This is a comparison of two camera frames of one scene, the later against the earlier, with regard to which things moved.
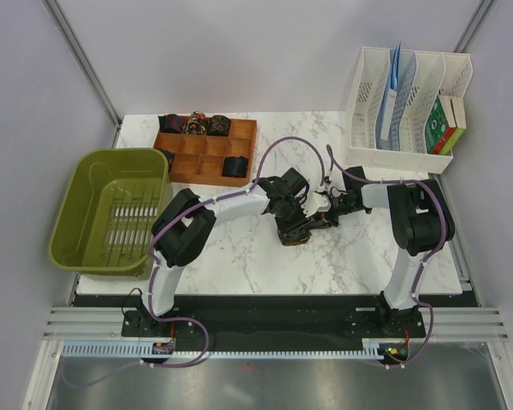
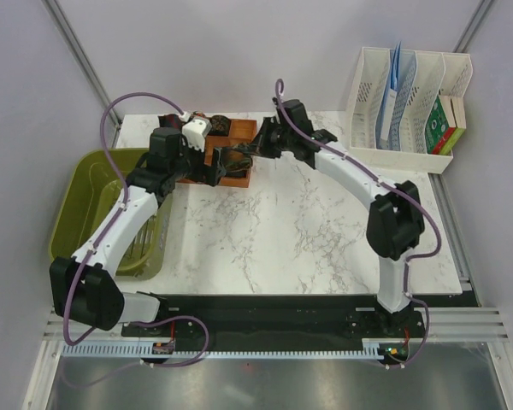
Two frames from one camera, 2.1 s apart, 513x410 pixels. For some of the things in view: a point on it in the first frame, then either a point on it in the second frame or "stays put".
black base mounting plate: [271, 323] stays put
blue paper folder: [398, 61] stays put
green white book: [436, 126] stays put
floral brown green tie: [298, 237] → [237, 159]
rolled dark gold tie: [219, 125] stays put
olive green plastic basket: [114, 199] stays put
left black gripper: [302, 219] → [206, 174]
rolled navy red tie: [171, 123] stays put
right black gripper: [333, 221] → [261, 143]
